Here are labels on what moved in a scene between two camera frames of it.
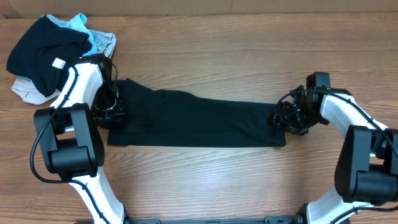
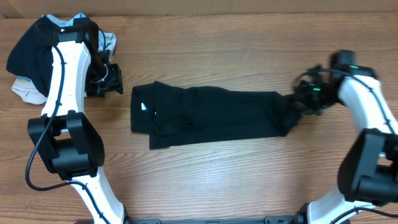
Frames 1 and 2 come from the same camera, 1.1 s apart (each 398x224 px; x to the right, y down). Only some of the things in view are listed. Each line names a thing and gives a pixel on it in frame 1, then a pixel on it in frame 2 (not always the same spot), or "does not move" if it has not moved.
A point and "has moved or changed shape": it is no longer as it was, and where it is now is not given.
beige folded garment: [29, 92] does not move
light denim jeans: [106, 42] does not move
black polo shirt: [161, 117] has moved or changed shape
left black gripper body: [115, 113] to [115, 79]
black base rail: [295, 219] does not move
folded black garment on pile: [45, 53] does not move
